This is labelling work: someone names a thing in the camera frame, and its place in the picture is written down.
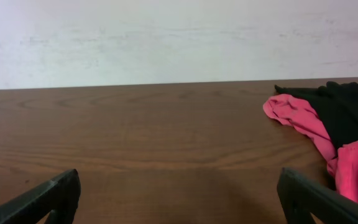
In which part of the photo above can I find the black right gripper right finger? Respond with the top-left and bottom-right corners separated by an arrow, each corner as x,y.
277,167 -> 358,224

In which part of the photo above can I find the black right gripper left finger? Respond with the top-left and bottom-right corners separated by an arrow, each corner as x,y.
0,169 -> 81,224

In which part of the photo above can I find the red printed t-shirt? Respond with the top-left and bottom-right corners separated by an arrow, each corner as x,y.
263,93 -> 358,203

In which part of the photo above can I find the black t-shirt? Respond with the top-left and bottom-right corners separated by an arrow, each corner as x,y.
275,82 -> 358,149

